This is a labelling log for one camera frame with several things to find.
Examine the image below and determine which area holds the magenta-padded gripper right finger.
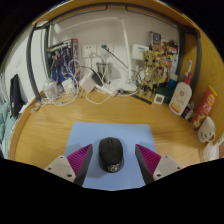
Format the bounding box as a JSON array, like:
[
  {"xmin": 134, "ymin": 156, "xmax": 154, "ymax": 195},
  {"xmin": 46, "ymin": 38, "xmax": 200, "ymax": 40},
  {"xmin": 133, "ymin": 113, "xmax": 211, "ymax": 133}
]
[{"xmin": 134, "ymin": 143, "xmax": 183, "ymax": 185}]

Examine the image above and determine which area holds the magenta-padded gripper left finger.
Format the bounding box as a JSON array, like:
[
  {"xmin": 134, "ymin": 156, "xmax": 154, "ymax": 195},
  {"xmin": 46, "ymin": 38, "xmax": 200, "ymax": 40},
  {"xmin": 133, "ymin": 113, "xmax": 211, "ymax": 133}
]
[{"xmin": 43, "ymin": 143, "xmax": 94, "ymax": 187}]

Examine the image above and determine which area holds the black computer mouse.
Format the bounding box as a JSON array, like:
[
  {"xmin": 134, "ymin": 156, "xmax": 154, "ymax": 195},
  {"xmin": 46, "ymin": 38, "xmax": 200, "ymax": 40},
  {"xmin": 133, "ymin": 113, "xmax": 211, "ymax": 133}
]
[{"xmin": 98, "ymin": 136, "xmax": 125, "ymax": 174}]

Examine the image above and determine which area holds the light blue mouse pad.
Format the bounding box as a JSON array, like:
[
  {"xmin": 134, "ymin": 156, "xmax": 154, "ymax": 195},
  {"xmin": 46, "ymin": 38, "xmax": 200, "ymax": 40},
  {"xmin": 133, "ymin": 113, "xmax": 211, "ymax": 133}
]
[{"xmin": 63, "ymin": 121, "xmax": 158, "ymax": 192}]

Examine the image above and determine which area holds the clear plastic cup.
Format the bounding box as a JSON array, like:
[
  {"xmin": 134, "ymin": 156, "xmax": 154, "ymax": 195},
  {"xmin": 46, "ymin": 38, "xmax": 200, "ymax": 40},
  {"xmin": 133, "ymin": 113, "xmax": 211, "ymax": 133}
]
[{"xmin": 201, "ymin": 142, "xmax": 221, "ymax": 163}]

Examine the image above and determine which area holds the white mug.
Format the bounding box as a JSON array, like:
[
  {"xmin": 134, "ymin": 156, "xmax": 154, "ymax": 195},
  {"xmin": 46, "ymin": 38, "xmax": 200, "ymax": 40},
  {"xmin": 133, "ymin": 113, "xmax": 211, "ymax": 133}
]
[{"xmin": 197, "ymin": 115, "xmax": 217, "ymax": 144}]

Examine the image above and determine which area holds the small blue box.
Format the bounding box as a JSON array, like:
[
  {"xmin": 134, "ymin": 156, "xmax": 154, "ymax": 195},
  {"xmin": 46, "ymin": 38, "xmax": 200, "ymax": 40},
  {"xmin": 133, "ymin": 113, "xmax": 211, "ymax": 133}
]
[{"xmin": 182, "ymin": 103, "xmax": 196, "ymax": 122}]

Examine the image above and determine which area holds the small white desk clock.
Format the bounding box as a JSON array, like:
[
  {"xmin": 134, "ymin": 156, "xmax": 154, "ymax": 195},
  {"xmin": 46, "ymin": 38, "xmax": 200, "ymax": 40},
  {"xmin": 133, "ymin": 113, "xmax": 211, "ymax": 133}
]
[{"xmin": 153, "ymin": 93, "xmax": 165, "ymax": 105}]

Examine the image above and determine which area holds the white red-capped lotion bottle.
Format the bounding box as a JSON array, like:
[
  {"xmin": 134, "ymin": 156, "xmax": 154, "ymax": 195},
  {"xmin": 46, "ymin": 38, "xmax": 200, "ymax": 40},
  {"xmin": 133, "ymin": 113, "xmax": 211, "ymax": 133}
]
[{"xmin": 168, "ymin": 71, "xmax": 193, "ymax": 117}]

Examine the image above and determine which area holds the teal bedding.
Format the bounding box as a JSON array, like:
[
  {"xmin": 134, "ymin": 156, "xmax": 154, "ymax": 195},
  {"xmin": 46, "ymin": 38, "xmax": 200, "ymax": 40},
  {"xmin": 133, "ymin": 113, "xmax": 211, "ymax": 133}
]
[{"xmin": 0, "ymin": 101, "xmax": 18, "ymax": 158}]

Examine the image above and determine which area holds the black ruler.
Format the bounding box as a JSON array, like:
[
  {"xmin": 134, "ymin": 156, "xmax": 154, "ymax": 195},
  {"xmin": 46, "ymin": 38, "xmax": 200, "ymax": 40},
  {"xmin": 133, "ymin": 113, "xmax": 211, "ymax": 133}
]
[{"xmin": 130, "ymin": 93, "xmax": 154, "ymax": 105}]

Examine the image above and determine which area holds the red chip can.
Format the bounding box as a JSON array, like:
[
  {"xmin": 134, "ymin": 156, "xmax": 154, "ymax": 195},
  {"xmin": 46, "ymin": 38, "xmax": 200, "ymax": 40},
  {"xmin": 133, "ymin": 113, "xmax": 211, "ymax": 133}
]
[{"xmin": 190, "ymin": 85, "xmax": 218, "ymax": 131}]

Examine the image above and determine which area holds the clear glass jar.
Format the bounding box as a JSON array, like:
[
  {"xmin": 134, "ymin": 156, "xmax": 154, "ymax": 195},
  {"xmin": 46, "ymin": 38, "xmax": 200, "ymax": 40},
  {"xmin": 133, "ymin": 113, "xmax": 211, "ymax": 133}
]
[{"xmin": 43, "ymin": 79, "xmax": 58, "ymax": 101}]

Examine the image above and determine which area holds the black bag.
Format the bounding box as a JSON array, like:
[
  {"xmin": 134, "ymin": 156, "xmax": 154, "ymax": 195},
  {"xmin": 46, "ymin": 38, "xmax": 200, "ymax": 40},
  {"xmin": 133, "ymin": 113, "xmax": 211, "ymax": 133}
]
[{"xmin": 9, "ymin": 73, "xmax": 27, "ymax": 118}]

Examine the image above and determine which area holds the white charger block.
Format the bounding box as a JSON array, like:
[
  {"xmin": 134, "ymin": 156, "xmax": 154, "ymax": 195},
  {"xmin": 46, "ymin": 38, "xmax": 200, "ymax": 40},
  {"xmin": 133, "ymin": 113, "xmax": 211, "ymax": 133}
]
[{"xmin": 79, "ymin": 73, "xmax": 98, "ymax": 94}]

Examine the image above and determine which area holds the white power strip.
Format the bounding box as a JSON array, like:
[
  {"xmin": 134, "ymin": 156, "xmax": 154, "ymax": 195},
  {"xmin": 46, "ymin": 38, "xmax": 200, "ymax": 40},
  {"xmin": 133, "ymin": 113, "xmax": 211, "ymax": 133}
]
[{"xmin": 96, "ymin": 84, "xmax": 119, "ymax": 98}]

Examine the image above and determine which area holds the golden tree-creature figurine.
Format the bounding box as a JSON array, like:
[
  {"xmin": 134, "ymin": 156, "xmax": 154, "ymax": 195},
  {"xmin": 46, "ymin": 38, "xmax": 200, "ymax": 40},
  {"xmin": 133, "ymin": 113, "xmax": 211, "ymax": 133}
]
[{"xmin": 134, "ymin": 49, "xmax": 158, "ymax": 98}]

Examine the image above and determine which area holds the brown tree-creature figurine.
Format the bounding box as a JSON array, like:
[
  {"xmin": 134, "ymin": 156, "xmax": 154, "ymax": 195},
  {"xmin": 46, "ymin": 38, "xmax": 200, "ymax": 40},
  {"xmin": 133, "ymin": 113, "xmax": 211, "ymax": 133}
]
[{"xmin": 155, "ymin": 51, "xmax": 171, "ymax": 84}]

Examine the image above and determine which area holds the metal pen cup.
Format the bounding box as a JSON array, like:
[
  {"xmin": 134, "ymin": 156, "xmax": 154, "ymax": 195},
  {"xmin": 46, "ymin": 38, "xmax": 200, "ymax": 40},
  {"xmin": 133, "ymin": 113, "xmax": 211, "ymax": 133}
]
[{"xmin": 96, "ymin": 62, "xmax": 114, "ymax": 84}]

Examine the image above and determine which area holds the blue model kit box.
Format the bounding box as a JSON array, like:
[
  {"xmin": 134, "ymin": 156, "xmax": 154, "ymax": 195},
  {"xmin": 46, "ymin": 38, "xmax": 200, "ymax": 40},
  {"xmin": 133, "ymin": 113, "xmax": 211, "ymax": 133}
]
[{"xmin": 46, "ymin": 38, "xmax": 81, "ymax": 84}]

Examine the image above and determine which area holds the white desk lamp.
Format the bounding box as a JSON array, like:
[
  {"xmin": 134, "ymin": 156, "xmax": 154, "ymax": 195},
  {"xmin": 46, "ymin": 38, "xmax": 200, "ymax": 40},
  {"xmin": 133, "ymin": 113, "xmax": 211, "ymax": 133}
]
[{"xmin": 58, "ymin": 16, "xmax": 138, "ymax": 93}]

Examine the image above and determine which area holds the colourful printed box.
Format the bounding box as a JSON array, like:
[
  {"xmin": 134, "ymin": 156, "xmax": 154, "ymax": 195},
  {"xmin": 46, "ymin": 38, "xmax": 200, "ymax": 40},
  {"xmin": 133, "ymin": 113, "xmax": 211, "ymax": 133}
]
[{"xmin": 149, "ymin": 30, "xmax": 179, "ymax": 61}]

